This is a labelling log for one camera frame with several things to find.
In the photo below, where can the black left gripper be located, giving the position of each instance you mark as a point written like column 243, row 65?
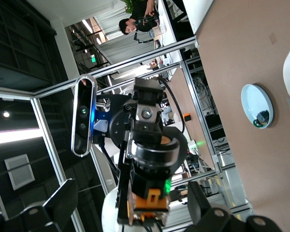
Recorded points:
column 124, row 169

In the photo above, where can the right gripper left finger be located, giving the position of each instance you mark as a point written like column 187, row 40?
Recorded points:
column 60, row 205

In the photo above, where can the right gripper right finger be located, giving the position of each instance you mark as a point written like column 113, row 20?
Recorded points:
column 200, row 207

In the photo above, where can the neighbouring robot base green light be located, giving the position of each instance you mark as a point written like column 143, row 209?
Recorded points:
column 194, row 147

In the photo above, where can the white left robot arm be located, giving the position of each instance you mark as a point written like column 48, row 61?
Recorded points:
column 110, row 210

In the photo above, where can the small orange box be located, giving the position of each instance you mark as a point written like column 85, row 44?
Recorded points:
column 187, row 117

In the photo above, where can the round ceiling spot lamp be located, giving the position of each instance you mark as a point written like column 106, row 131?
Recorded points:
column 6, row 114

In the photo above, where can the green exit sign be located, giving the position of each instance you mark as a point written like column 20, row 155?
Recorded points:
column 93, row 58

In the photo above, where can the light blue round plate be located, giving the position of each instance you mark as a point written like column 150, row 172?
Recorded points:
column 253, row 101

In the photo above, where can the person in black clothes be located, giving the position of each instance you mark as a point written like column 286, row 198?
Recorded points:
column 140, row 14

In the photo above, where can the green leafy plant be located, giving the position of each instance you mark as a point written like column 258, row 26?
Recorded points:
column 130, row 6

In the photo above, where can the white wall vent grille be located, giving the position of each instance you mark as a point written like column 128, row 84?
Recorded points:
column 19, row 172

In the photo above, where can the aluminium frame profile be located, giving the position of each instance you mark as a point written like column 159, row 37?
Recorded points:
column 53, row 149
column 135, row 60
column 200, row 116

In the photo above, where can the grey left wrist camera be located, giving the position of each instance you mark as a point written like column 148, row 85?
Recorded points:
column 83, row 116

